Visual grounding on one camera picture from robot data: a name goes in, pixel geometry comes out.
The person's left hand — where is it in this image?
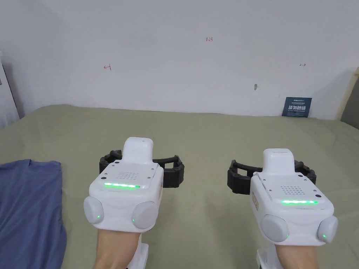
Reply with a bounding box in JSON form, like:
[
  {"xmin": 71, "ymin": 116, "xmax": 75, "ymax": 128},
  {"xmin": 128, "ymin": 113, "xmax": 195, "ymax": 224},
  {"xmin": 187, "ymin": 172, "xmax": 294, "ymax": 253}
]
[{"xmin": 93, "ymin": 227, "xmax": 143, "ymax": 269}]

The dark blue sign card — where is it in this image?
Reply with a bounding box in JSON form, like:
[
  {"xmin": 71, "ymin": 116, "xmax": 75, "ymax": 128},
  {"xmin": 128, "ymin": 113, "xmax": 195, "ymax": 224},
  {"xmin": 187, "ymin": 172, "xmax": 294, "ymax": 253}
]
[{"xmin": 281, "ymin": 97, "xmax": 313, "ymax": 118}]

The white board panel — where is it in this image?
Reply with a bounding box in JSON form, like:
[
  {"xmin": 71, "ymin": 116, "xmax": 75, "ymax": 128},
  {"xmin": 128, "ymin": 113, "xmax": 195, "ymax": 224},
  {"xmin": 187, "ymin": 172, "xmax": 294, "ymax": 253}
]
[{"xmin": 0, "ymin": 50, "xmax": 26, "ymax": 130}]

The wooden bed frame post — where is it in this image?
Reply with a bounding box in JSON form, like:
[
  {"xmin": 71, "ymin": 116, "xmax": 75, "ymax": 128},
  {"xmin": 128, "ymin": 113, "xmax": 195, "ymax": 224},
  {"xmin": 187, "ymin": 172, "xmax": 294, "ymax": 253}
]
[{"xmin": 335, "ymin": 67, "xmax": 359, "ymax": 123}]

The blue shirt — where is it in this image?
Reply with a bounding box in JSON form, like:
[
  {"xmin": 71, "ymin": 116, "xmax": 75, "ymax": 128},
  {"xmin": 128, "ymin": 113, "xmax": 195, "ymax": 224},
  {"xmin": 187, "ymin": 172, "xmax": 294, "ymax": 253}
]
[{"xmin": 0, "ymin": 159, "xmax": 68, "ymax": 269}]

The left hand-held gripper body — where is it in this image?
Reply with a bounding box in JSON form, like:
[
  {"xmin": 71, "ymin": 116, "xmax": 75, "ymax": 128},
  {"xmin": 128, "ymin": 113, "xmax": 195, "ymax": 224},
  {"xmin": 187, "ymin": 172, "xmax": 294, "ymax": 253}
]
[{"xmin": 83, "ymin": 137, "xmax": 164, "ymax": 269}]

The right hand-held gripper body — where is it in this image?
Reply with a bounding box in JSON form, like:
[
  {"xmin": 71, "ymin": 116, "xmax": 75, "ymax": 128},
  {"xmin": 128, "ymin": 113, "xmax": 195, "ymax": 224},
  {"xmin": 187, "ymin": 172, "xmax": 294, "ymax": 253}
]
[{"xmin": 250, "ymin": 148, "xmax": 339, "ymax": 269}]

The bed with pale green sheet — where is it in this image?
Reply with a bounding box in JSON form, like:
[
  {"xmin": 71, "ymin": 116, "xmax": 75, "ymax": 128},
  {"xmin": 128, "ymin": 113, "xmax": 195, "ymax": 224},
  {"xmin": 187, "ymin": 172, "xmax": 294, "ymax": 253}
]
[{"xmin": 0, "ymin": 104, "xmax": 359, "ymax": 269}]

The person's right hand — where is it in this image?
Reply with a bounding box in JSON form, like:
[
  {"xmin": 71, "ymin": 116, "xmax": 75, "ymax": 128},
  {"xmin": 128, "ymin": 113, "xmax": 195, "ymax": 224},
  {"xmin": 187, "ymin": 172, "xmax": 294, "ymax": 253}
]
[{"xmin": 270, "ymin": 243, "xmax": 315, "ymax": 269}]

